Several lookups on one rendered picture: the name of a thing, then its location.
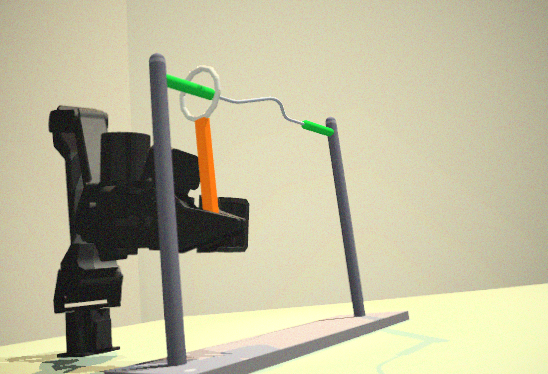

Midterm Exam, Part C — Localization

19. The orange handle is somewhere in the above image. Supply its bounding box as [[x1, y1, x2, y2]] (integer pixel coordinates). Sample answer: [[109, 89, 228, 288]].
[[179, 65, 221, 213]]

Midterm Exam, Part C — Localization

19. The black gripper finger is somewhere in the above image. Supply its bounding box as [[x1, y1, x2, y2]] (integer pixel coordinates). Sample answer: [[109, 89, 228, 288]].
[[174, 192, 241, 254], [196, 195, 246, 253]]

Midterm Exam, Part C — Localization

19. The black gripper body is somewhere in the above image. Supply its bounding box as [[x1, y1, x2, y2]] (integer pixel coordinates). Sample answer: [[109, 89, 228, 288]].
[[93, 186, 249, 255]]

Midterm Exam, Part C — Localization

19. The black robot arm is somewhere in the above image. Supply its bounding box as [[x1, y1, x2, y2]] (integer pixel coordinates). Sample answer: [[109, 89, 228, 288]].
[[48, 105, 200, 358]]

